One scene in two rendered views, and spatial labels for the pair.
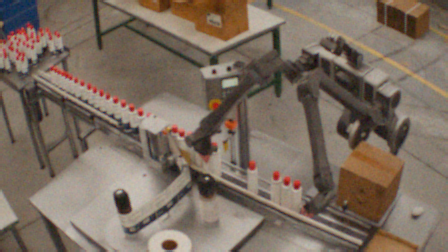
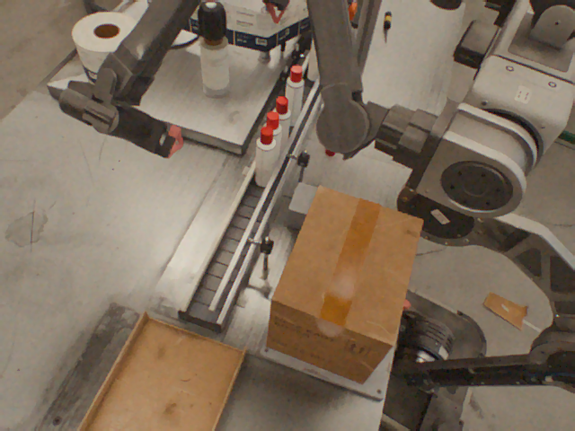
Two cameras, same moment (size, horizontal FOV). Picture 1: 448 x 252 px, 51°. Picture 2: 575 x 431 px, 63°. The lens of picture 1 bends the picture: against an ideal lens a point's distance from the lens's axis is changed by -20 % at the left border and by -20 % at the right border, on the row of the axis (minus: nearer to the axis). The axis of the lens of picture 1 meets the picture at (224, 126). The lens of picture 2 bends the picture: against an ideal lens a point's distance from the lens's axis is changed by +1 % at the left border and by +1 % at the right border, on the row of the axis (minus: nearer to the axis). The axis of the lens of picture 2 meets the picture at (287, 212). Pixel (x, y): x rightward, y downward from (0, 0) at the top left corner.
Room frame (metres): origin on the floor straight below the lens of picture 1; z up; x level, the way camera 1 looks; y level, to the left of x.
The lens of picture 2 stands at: (1.59, -1.08, 1.93)
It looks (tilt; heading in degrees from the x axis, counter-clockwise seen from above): 55 degrees down; 61
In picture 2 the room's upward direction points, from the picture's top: 8 degrees clockwise
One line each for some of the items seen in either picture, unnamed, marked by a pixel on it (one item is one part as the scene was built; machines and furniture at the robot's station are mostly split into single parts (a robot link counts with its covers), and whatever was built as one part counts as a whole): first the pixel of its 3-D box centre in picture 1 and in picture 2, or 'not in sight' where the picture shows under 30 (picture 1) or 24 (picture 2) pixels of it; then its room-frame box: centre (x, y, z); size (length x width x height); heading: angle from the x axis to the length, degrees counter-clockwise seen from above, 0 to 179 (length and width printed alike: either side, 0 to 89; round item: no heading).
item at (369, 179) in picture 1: (370, 182); (340, 285); (1.95, -0.73, 0.99); 0.30 x 0.24 x 0.27; 48
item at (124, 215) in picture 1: (125, 213); not in sight; (1.83, 0.50, 1.04); 0.09 x 0.09 x 0.29
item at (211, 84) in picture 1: (221, 86); not in sight; (2.30, 0.00, 1.38); 0.17 x 0.10 x 0.19; 104
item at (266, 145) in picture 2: (296, 197); (265, 157); (1.92, -0.32, 0.98); 0.05 x 0.05 x 0.20
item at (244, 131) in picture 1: (242, 121); (367, 24); (2.31, -0.09, 1.16); 0.04 x 0.04 x 0.67; 49
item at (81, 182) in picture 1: (230, 222); (235, 119); (1.94, 0.00, 0.82); 2.10 x 1.31 x 0.02; 49
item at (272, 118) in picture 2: (286, 193); (271, 143); (1.95, -0.27, 0.98); 0.05 x 0.05 x 0.20
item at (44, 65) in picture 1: (34, 99); not in sight; (3.79, 1.68, 0.46); 0.73 x 0.62 x 0.93; 49
